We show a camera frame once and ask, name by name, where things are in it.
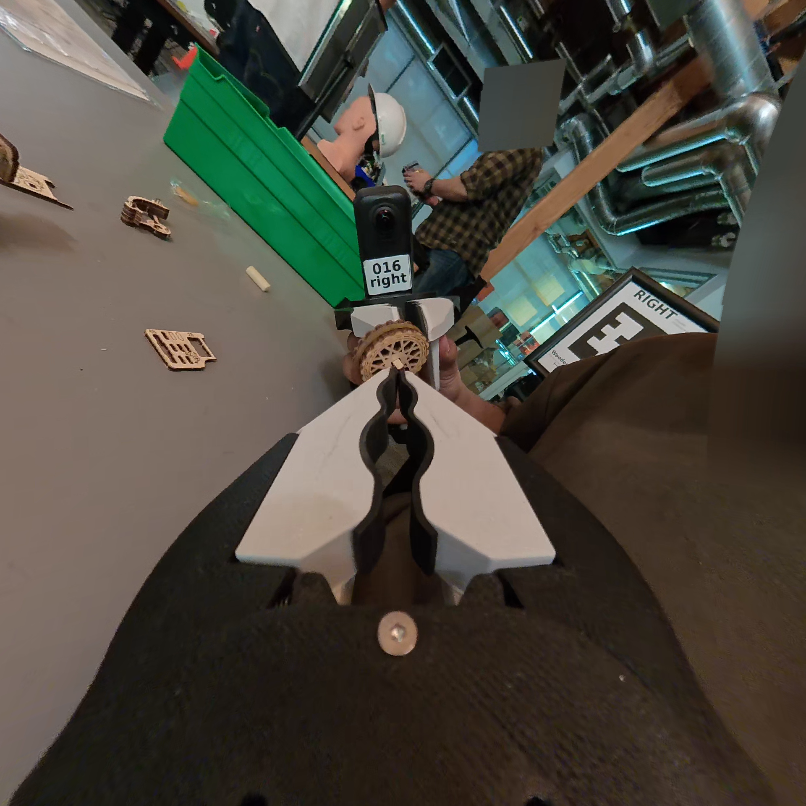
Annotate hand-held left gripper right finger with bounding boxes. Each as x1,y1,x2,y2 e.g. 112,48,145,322
398,372,557,607

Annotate wooden spoked wheel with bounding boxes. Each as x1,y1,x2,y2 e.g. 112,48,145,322
351,321,432,383

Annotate clear plastic wrapper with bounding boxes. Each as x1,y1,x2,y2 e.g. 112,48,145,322
169,179,234,212

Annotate wooden parts sheet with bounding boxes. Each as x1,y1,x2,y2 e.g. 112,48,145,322
0,0,152,102

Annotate green plastic bin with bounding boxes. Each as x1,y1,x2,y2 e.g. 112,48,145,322
162,45,363,309

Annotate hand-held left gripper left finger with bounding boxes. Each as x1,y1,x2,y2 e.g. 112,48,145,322
235,368,404,605

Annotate wooden workbench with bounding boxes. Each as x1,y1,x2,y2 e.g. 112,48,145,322
157,0,220,52

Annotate mannequin head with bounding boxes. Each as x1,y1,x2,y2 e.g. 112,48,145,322
317,94,379,185

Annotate curved wooden model part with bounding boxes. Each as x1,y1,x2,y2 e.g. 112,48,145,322
120,195,172,240

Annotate person's right hand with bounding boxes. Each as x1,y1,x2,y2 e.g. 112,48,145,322
342,337,489,429

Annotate black framed marker sign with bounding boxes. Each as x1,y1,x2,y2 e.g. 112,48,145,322
524,267,720,379

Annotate white hard hat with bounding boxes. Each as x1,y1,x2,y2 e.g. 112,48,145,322
367,84,408,160

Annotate wooden motorcycle model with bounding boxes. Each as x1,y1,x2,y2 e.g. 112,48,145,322
0,133,74,210

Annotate wooden beam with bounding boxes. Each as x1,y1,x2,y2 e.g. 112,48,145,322
479,57,715,281

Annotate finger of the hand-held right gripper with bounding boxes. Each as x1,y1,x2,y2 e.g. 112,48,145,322
417,298,456,390
349,305,405,338

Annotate grey desk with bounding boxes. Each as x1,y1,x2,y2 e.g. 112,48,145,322
0,25,379,801

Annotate silver ventilation ducts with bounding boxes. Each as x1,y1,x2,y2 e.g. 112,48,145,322
554,0,791,243

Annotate flat wooden grid part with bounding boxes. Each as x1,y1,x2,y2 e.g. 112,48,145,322
145,327,217,371

